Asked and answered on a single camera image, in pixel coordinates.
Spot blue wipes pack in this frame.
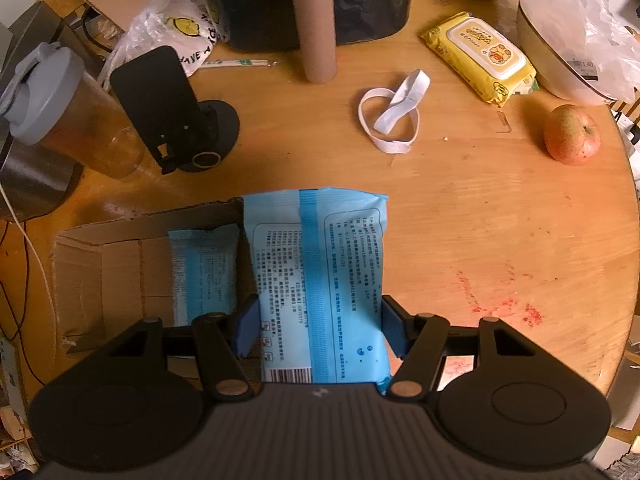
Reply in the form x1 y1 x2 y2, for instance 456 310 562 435
168 224 240 326
243 188 392 391

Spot steel rice cooker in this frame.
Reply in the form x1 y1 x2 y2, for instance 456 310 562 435
1 1 100 220

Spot open cardboard box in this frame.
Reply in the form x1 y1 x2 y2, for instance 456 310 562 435
51 198 243 359

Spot yellow wet wipes pack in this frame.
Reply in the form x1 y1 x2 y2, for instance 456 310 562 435
421 12 538 106

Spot white charging cable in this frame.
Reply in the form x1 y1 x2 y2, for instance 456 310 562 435
0 184 58 321

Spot wrapped chopsticks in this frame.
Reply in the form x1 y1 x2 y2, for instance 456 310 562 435
200 58 280 68

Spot clear plastic bag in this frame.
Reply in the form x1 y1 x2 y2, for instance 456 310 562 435
520 0 639 102

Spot black phone stand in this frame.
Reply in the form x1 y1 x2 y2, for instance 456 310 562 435
110 46 240 174

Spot white elastic band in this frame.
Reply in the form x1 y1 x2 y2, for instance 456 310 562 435
357 70 431 155

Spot red apple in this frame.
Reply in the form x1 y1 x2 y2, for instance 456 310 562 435
544 104 601 166

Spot black thin cable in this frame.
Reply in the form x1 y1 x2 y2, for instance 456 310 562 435
0 219 47 388

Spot clear bottle grey lid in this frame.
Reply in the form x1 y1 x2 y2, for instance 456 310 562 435
1 42 145 180

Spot white bowl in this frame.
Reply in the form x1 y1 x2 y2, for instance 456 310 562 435
516 0 615 105

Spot white printed plastic bag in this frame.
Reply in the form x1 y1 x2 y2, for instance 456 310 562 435
96 0 220 91

